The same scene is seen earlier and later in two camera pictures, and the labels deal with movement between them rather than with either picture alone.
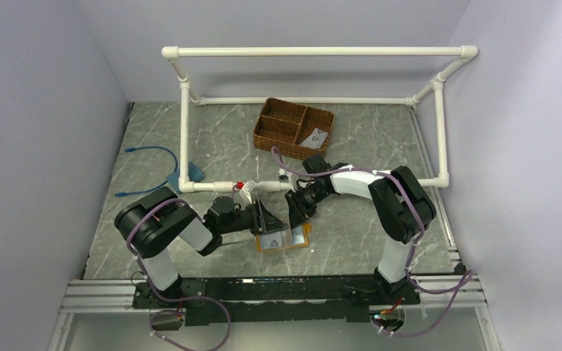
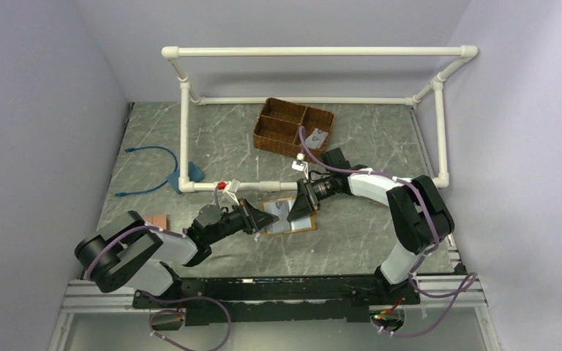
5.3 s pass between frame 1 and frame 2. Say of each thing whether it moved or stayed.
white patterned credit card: stayed
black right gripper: stayed
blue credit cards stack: moved
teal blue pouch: stayed
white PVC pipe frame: stayed
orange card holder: moved
